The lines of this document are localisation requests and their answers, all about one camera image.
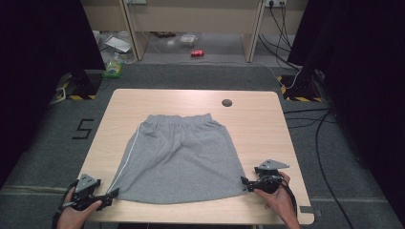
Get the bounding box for black stand base striped tape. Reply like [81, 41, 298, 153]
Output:
[276, 74, 323, 103]
[56, 70, 103, 101]

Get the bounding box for person's left hand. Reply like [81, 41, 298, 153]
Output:
[56, 188, 103, 229]

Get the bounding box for grey shorts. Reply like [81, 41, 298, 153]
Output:
[108, 113, 250, 205]

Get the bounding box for person's right hand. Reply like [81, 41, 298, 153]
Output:
[254, 172, 301, 229]

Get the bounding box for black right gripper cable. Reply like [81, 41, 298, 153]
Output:
[279, 181, 299, 220]

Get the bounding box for clear plastic container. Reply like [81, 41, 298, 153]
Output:
[179, 33, 197, 46]

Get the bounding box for green packet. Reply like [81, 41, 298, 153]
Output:
[101, 52, 125, 79]

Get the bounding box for white cable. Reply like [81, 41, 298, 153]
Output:
[266, 62, 302, 91]

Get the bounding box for long black floor cable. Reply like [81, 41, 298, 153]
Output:
[282, 107, 355, 229]

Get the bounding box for black power cables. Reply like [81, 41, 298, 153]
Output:
[257, 3, 302, 72]

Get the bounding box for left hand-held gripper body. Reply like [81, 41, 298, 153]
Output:
[70, 174, 108, 212]

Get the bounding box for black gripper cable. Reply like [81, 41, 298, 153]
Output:
[279, 181, 299, 220]
[52, 179, 79, 229]

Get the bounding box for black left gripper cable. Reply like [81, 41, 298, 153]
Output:
[52, 179, 79, 229]

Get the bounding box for white wall socket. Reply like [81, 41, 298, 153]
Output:
[264, 0, 288, 9]

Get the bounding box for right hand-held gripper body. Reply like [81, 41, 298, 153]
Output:
[251, 158, 290, 195]

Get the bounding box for white paper sheet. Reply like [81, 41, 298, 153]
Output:
[104, 34, 132, 53]

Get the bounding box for black curtain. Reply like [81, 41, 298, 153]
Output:
[0, 0, 107, 189]
[287, 0, 405, 225]

